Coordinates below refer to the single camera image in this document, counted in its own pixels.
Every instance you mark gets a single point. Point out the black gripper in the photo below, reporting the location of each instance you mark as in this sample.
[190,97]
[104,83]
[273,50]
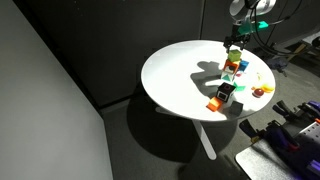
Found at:
[237,35]

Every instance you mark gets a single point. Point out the light green building block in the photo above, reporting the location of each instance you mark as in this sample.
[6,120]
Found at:
[234,55]

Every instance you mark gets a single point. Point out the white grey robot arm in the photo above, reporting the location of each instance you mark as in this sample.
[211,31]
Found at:
[251,8]

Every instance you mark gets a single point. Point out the blue building block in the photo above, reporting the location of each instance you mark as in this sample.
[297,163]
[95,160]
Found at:
[244,65]

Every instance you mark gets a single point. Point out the orange fabric dice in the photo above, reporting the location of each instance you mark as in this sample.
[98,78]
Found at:
[230,67]

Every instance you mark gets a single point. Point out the pink building block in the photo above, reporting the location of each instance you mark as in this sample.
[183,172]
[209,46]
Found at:
[238,74]

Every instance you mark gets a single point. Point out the teal green building block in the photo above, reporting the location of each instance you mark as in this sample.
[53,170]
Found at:
[240,87]

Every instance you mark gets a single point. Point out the orange building block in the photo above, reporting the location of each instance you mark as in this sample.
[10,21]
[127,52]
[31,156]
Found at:
[213,104]

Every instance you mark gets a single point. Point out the grey building block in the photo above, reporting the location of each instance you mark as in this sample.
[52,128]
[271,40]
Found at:
[235,109]

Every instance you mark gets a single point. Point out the dark bag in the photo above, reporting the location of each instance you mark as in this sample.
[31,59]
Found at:
[276,63]

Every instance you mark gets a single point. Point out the black fabric cube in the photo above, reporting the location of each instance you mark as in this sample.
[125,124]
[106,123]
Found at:
[225,92]

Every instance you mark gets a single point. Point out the dark red plum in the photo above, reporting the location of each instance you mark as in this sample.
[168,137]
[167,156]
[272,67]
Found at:
[258,92]

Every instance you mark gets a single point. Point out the wooden bench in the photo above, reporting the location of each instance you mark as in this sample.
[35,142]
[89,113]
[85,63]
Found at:
[305,46]

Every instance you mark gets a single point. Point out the black spring clamp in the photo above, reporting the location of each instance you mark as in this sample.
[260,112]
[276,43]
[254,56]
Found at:
[285,110]

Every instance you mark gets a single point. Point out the white table leg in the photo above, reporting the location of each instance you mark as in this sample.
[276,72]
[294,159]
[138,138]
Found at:
[204,138]

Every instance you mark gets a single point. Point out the purple clamp with orange tip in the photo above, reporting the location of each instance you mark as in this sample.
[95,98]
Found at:
[283,135]

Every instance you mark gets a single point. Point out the perforated metal plate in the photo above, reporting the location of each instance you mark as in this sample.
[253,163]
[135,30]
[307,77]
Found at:
[308,133]

